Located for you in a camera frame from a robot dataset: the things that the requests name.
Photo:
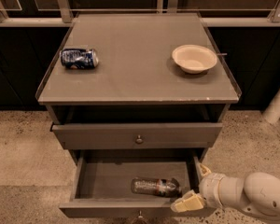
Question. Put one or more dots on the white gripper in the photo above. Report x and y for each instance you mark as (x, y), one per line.
(209, 187)

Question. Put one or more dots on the clear plastic water bottle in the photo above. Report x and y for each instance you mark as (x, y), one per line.
(156, 187)

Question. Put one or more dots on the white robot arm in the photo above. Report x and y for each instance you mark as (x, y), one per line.
(245, 167)

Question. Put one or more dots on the round middle drawer knob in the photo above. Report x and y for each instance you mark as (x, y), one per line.
(140, 216)

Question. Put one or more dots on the round drawer knob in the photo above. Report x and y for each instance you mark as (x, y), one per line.
(139, 140)
(140, 216)

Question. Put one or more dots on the round top drawer knob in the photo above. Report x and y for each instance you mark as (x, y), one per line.
(139, 140)

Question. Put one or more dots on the grey open middle drawer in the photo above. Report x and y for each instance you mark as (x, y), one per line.
(102, 184)

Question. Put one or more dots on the grey top drawer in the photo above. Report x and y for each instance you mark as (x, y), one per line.
(122, 136)

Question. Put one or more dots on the grey wooden drawer cabinet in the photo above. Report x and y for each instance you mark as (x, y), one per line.
(136, 80)

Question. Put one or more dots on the white paper bowl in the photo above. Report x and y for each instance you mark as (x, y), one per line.
(194, 59)

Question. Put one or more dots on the crushed blue soda can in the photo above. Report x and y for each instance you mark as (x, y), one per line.
(79, 58)

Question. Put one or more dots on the metal railing frame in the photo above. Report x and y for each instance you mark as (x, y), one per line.
(213, 13)

